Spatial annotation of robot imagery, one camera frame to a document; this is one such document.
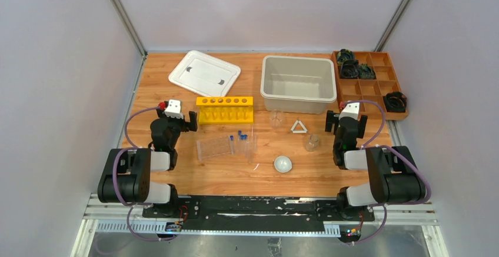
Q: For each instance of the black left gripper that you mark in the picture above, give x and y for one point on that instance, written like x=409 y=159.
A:
x=187 y=121

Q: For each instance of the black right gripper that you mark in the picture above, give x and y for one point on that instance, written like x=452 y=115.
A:
x=362 y=126

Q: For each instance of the small clear glass beaker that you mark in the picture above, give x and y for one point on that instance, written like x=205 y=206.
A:
x=276 y=119

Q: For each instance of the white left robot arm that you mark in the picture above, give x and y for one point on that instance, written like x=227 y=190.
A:
x=126 y=177

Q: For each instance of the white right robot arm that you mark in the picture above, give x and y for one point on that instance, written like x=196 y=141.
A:
x=393 y=177

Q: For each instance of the clear acrylic tube rack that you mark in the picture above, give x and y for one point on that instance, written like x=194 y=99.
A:
x=214 y=147

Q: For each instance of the yellow test tube rack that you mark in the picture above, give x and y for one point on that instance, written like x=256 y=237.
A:
x=225 y=110

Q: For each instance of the white plastic bin lid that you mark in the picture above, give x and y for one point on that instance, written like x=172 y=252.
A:
x=204 y=74

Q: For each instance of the white plastic bin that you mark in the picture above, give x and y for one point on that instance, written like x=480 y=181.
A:
x=298 y=84

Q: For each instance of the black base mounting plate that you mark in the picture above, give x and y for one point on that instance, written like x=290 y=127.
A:
x=262 y=214

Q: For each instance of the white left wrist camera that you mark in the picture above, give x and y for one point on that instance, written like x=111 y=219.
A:
x=176 y=108

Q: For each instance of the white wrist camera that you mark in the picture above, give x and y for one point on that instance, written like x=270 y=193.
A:
x=176 y=108
x=349 y=110

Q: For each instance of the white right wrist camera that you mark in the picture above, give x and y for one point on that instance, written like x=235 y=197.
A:
x=349 y=110

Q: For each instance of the dark green ring part right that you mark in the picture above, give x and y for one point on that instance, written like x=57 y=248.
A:
x=366 y=72

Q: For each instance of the dark green ring part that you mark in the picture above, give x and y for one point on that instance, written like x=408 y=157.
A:
x=344 y=55
x=366 y=72

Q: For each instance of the black ring part on tray edge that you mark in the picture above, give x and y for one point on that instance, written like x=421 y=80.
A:
x=395 y=102

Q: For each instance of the dark green ring part top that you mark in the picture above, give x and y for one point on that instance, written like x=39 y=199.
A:
x=344 y=55

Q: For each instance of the aluminium frame rail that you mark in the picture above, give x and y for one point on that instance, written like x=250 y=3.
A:
x=418 y=222

